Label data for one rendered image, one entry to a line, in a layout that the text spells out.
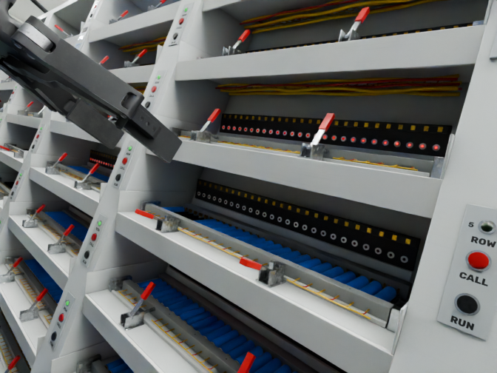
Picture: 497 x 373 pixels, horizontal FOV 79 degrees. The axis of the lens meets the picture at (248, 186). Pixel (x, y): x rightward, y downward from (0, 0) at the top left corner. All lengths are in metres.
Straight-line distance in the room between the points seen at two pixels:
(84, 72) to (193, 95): 0.57
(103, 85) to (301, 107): 0.55
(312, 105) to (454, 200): 0.45
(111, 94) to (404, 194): 0.33
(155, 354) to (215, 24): 0.78
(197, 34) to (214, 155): 0.39
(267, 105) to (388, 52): 0.40
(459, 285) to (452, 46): 0.28
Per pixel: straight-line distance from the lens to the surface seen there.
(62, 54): 0.30
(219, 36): 0.92
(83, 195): 0.93
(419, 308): 0.38
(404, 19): 0.80
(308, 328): 0.42
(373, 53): 0.51
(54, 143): 1.42
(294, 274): 0.48
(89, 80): 0.29
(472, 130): 0.41
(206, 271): 0.52
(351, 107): 0.71
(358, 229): 0.57
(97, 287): 0.81
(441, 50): 0.48
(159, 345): 0.64
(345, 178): 0.42
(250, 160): 0.51
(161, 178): 0.80
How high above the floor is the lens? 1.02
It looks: 6 degrees up
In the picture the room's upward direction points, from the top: 19 degrees clockwise
